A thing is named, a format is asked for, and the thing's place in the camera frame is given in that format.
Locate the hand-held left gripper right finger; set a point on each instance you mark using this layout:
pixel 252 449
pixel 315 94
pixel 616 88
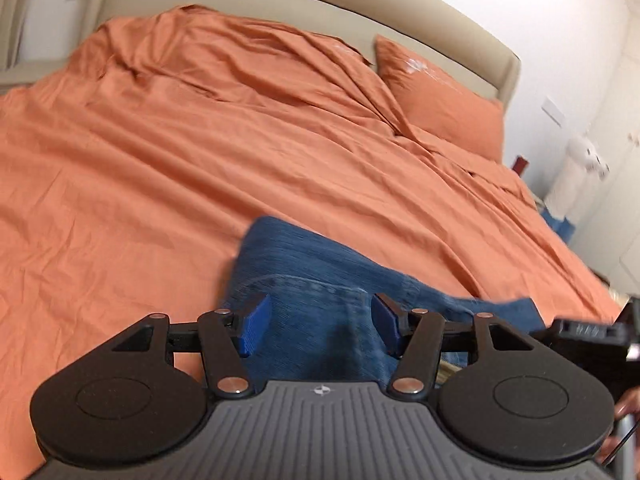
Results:
pixel 386 322

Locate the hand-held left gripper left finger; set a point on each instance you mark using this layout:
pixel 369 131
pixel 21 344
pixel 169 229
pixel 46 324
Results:
pixel 255 325

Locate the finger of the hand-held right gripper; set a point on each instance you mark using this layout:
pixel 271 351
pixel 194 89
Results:
pixel 590 331

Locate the blue denim pants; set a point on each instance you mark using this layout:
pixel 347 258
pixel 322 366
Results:
pixel 320 290

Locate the person's right hand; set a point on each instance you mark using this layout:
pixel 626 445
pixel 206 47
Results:
pixel 629 405

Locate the white wardrobe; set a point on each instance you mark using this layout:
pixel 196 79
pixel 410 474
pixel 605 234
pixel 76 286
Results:
pixel 615 185

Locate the white alpaca plush toy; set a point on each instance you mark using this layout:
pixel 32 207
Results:
pixel 575 180

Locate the dark red container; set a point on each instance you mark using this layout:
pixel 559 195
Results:
pixel 520 165

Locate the orange bed sheet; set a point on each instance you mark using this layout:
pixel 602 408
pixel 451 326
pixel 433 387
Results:
pixel 490 175

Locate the orange duvet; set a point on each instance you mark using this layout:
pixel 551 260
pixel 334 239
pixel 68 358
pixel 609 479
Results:
pixel 200 150

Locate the orange embroidered pillow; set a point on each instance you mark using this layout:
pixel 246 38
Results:
pixel 450 105

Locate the beige upholstered bed headboard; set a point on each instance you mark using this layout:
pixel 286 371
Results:
pixel 350 5

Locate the beige nightstand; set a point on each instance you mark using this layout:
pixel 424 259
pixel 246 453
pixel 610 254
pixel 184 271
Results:
pixel 30 76

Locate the beige curtain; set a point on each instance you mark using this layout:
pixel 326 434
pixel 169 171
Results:
pixel 12 15

